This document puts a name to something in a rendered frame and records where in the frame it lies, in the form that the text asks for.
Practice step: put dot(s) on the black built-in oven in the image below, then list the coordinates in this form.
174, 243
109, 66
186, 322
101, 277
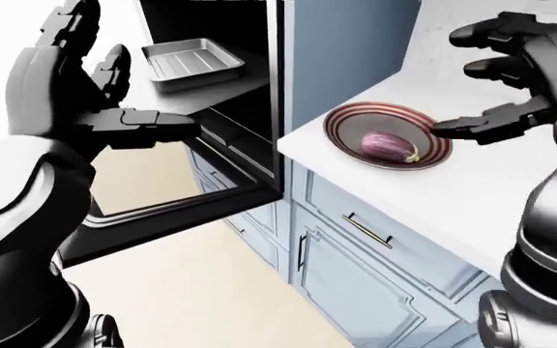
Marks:
240, 72

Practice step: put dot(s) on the light blue cabinet door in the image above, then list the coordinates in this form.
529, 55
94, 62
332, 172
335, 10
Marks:
356, 286

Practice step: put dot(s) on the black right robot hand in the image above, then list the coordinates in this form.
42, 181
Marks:
549, 72

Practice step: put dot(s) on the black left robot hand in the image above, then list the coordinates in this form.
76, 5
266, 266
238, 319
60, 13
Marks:
37, 94

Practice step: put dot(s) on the blue tall cabinet panel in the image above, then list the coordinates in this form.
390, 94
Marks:
346, 47

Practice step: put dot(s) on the black glass oven door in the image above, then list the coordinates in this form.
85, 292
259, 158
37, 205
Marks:
162, 203

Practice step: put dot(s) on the purple striped eggplant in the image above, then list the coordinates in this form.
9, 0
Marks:
389, 146

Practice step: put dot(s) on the light blue drawer front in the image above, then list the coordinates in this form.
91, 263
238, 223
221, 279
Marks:
385, 224

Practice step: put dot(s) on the red striped round plate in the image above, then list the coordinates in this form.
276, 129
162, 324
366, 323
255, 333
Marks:
356, 125

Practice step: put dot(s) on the silver metal baking tray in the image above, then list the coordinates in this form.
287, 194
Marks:
191, 63

